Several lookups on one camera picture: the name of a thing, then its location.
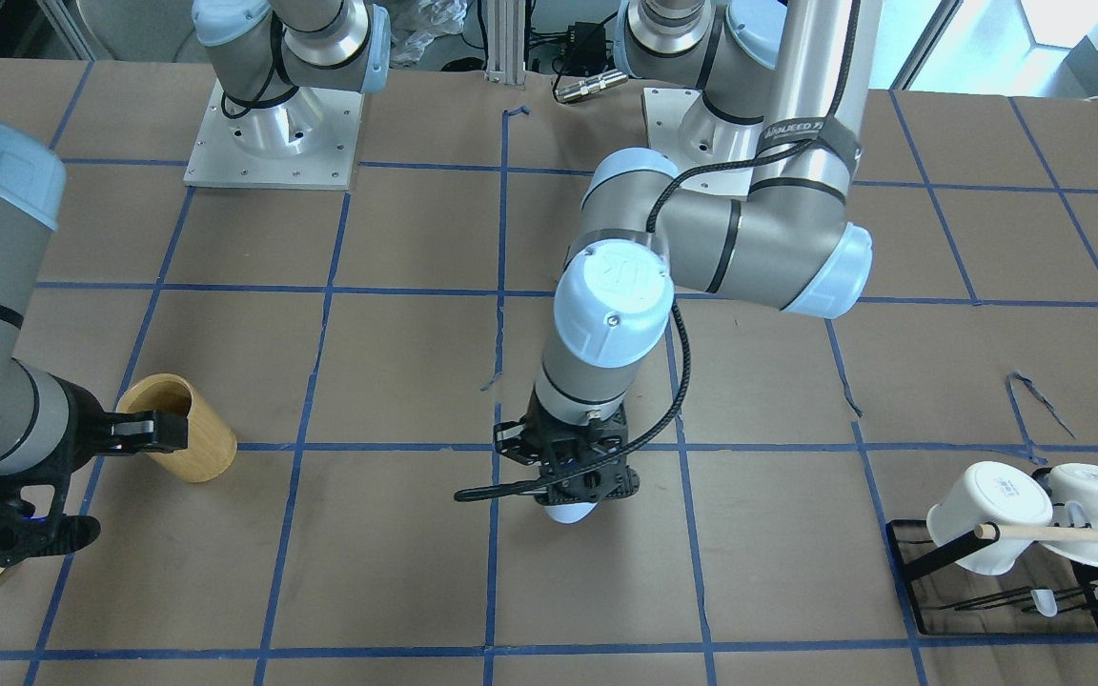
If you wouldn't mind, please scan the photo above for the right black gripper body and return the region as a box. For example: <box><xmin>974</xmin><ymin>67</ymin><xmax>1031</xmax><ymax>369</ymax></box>
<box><xmin>0</xmin><ymin>379</ymin><xmax>175</xmax><ymax>567</ymax></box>

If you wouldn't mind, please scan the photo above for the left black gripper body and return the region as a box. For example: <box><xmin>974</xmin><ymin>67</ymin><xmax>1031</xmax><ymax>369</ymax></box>
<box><xmin>494</xmin><ymin>401</ymin><xmax>640</xmax><ymax>505</ymax></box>

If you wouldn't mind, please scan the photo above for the light blue cup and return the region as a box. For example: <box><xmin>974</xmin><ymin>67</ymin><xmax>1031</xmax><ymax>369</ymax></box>
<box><xmin>544</xmin><ymin>502</ymin><xmax>597</xmax><ymax>525</ymax></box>

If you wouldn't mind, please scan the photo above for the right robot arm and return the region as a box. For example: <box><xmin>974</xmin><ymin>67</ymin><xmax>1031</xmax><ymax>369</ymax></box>
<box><xmin>0</xmin><ymin>122</ymin><xmax>189</xmax><ymax>567</ymax></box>

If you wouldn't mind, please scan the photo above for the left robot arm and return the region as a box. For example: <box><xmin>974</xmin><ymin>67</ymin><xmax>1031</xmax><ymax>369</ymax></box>
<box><xmin>455</xmin><ymin>1</ymin><xmax>882</xmax><ymax>522</ymax></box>

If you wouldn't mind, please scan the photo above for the bamboo cylinder holder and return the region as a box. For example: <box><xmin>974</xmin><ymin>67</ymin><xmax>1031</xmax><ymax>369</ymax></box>
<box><xmin>116</xmin><ymin>373</ymin><xmax>238</xmax><ymax>483</ymax></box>

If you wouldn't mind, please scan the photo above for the silver cylindrical connector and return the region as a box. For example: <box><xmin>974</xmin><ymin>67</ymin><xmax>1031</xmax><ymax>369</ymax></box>
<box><xmin>553</xmin><ymin>69</ymin><xmax>629</xmax><ymax>105</ymax></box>

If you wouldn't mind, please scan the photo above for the wooden rack dowel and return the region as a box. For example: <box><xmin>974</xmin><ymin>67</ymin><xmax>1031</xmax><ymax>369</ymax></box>
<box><xmin>971</xmin><ymin>522</ymin><xmax>1098</xmax><ymax>544</ymax></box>

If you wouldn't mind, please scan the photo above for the white mug outer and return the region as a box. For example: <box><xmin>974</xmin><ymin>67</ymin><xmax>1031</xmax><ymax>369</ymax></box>
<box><xmin>926</xmin><ymin>461</ymin><xmax>1053</xmax><ymax>546</ymax></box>

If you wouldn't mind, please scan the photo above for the black wire mug rack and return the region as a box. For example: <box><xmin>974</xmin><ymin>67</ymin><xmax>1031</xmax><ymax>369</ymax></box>
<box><xmin>887</xmin><ymin>466</ymin><xmax>1098</xmax><ymax>636</ymax></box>

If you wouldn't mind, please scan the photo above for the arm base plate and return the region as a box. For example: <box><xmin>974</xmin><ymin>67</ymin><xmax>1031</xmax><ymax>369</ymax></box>
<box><xmin>183</xmin><ymin>85</ymin><xmax>365</xmax><ymax>191</ymax></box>
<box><xmin>643</xmin><ymin>87</ymin><xmax>763</xmax><ymax>172</ymax></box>

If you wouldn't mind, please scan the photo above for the black cables bundle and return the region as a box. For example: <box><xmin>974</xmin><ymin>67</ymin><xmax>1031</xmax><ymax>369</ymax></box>
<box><xmin>525</xmin><ymin>0</ymin><xmax>619</xmax><ymax>72</ymax></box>

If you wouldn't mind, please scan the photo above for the aluminium frame post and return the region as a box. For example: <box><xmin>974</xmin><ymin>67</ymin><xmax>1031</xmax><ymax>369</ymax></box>
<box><xmin>478</xmin><ymin>0</ymin><xmax>528</xmax><ymax>90</ymax></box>

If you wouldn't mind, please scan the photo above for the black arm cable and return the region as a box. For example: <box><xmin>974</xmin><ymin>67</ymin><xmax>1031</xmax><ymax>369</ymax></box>
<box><xmin>597</xmin><ymin>0</ymin><xmax>863</xmax><ymax>458</ymax></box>

